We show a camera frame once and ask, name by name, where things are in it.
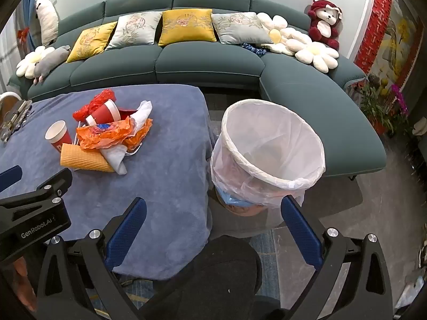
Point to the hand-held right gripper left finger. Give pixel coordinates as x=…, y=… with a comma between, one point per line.
x=128, y=231

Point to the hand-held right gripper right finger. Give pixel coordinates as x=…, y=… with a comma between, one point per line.
x=300, y=231

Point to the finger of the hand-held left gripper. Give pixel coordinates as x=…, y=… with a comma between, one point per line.
x=9, y=177
x=55, y=181

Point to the orange foam sheet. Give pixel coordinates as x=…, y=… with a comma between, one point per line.
x=83, y=160

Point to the red paper cup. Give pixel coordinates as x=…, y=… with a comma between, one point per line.
x=60, y=140
x=105, y=113

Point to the orange plastic bag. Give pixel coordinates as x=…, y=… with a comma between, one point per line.
x=100, y=140

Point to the patterned waste bin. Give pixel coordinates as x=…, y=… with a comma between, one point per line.
x=240, y=206

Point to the trash bin with white liner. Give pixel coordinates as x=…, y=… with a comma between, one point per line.
x=267, y=146

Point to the person's left hand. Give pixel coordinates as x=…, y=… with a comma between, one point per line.
x=26, y=286

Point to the blue blanket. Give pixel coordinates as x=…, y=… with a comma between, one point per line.
x=160, y=180

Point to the white chair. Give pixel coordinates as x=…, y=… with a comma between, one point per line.
x=6, y=96

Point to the red plastic bag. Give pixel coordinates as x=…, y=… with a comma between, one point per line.
x=96, y=101

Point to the white flower cushion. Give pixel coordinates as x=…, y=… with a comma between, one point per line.
x=315, y=53
x=272, y=23
x=28, y=63

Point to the grey mouse plush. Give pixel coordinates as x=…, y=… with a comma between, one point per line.
x=50, y=61

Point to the red knot ornament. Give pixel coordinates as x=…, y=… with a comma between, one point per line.
x=24, y=36

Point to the yellow embroidered cushion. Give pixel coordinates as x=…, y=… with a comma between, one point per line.
x=90, y=41
x=185, y=26

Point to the green potted plant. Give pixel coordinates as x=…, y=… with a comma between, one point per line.
x=373, y=106

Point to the white polar bear plush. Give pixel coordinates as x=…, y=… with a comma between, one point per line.
x=48, y=20

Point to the blue curtain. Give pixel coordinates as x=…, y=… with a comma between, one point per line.
x=28, y=13

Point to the purple orchid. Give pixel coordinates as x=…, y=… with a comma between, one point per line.
x=400, y=100

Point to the grey embroidered cushion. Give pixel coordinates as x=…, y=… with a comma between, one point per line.
x=133, y=30
x=237, y=26

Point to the teal curved sofa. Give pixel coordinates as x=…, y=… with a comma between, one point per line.
x=206, y=63

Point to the blue beaded item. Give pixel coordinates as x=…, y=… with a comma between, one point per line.
x=255, y=50

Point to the red hooded bear plush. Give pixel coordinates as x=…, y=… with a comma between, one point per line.
x=322, y=6

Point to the red wall hanging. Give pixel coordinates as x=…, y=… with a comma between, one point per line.
x=373, y=23

